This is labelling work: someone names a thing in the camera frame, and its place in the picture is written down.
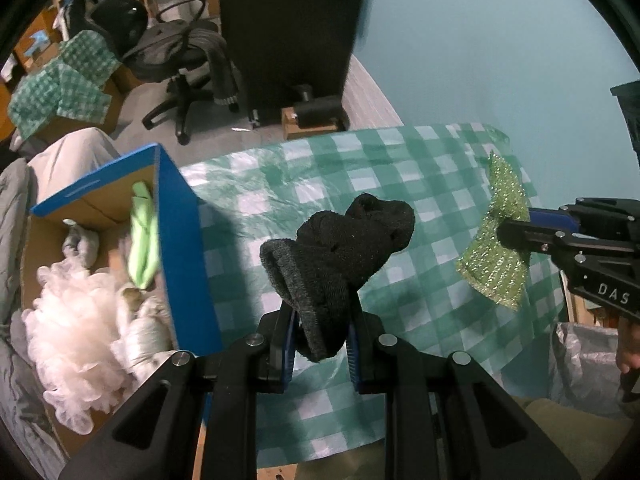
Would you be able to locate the grey pants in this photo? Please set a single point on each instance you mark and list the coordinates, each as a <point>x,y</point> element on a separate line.
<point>220,75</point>

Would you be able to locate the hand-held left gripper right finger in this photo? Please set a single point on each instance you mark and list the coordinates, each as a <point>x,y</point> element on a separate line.
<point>354,360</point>

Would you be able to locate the person's olive pants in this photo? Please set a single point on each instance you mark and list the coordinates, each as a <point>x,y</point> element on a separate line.
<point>560,430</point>

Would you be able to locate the white mesh bath loofah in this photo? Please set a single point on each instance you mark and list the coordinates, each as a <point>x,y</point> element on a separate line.
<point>75,330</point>

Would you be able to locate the beige bed sheet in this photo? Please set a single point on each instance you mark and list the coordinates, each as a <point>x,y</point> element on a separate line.
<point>70,152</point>

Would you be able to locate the green checkered tablecloth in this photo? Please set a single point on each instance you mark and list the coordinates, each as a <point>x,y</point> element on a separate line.
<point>425,185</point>

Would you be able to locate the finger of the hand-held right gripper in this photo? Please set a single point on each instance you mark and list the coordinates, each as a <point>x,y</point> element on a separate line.
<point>550,219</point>
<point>530,237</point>

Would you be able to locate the black handheld device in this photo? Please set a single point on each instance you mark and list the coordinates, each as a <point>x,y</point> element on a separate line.
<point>320,107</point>

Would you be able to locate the large cardboard box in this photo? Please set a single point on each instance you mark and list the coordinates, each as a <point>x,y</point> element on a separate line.
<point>114,96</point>

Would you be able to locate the person's right hand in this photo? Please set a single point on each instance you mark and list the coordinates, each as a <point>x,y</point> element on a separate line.
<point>630,350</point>

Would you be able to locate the small cardboard box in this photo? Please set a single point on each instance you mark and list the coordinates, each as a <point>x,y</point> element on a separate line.
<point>292,124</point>

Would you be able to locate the green sparkly scrubbing cloth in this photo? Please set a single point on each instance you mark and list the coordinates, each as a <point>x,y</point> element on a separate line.
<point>492,270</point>

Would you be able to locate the black sock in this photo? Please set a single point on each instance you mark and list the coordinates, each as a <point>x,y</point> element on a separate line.
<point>340,250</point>

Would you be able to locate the orange wooden furniture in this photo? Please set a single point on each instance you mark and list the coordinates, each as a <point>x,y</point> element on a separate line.
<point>50,22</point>

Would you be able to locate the dark green crate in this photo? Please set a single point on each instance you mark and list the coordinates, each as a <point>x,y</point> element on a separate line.
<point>631,115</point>

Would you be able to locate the green checkered cloth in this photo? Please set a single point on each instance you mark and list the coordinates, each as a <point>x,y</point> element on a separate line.
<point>55,90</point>

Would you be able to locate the grey white cloth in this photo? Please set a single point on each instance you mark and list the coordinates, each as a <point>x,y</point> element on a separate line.
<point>82,245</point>

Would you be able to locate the lime green cloth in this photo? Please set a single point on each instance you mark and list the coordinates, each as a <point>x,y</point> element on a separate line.
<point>142,240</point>

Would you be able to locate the grey duvet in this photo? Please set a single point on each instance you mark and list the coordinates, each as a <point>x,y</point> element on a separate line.
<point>12,210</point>

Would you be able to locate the tall black cabinet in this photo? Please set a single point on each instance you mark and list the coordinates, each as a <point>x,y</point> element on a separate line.
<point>290,25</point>

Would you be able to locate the black office chair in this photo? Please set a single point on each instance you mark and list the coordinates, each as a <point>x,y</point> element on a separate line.
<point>165,45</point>

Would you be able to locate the blue cardboard box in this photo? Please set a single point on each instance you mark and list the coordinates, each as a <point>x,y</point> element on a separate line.
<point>185,260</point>

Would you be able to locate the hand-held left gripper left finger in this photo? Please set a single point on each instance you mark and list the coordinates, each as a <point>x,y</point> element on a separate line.
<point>286,360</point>

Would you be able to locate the silver plastic bag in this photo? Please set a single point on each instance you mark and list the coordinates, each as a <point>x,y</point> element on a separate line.
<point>585,365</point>

